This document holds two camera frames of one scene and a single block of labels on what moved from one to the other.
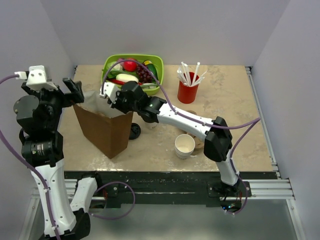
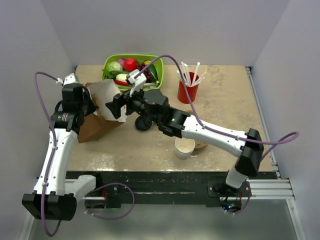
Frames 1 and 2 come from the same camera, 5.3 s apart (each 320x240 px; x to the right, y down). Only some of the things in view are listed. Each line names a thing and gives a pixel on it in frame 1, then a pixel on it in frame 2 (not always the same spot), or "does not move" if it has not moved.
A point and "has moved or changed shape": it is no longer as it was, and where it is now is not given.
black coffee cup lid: [135, 131] → [143, 123]
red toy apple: [130, 66] does not move
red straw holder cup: [188, 94] does not move
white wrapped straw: [196, 71] does not move
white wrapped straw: [181, 76] does not move
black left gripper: [74, 87] → [93, 106]
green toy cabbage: [117, 67] does not move
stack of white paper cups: [184, 144] does not move
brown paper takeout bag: [106, 128] has moved or changed shape
